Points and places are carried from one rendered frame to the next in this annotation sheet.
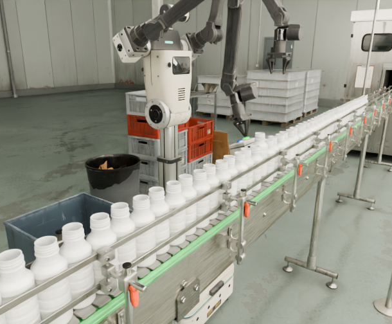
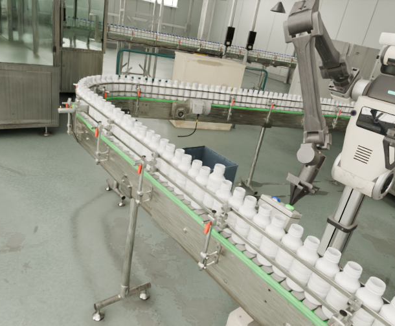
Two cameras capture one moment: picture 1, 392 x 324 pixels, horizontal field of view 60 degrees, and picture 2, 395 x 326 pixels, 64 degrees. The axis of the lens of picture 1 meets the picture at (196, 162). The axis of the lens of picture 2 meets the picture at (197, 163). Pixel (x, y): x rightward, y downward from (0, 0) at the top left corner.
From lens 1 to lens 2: 1.88 m
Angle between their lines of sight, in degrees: 94
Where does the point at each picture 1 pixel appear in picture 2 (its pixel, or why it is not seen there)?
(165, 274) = (120, 156)
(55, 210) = (221, 160)
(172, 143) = (341, 205)
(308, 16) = not seen: outside the picture
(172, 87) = (349, 139)
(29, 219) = (211, 153)
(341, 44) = not seen: outside the picture
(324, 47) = not seen: outside the picture
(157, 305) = (116, 166)
